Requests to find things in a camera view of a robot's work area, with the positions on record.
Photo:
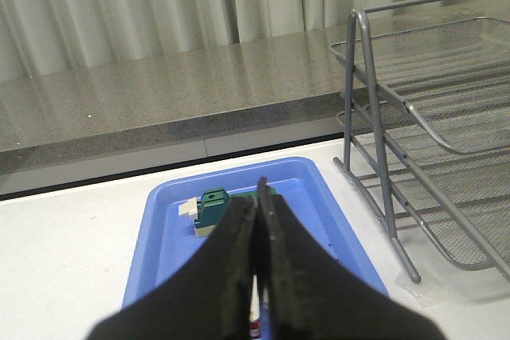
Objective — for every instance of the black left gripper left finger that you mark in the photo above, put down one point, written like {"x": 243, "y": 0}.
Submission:
{"x": 207, "y": 298}

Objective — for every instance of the blue plastic tray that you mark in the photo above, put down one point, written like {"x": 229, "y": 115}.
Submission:
{"x": 166, "y": 241}

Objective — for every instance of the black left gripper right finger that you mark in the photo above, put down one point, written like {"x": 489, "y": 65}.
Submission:
{"x": 311, "y": 295}

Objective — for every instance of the grey stone counter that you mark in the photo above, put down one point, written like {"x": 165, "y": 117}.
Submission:
{"x": 116, "y": 119}

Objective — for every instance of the green terminal block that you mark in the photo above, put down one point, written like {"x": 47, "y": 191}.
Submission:
{"x": 198, "y": 217}

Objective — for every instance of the mesh tray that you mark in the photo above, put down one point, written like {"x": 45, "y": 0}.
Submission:
{"x": 452, "y": 80}
{"x": 459, "y": 200}

